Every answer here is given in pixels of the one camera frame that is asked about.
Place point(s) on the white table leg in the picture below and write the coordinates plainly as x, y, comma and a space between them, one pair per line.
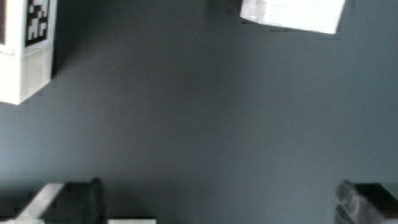
310, 15
28, 43

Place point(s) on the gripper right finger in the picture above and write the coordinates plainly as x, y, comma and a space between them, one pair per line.
367, 203

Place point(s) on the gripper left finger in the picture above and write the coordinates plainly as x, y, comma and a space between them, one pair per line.
68, 203

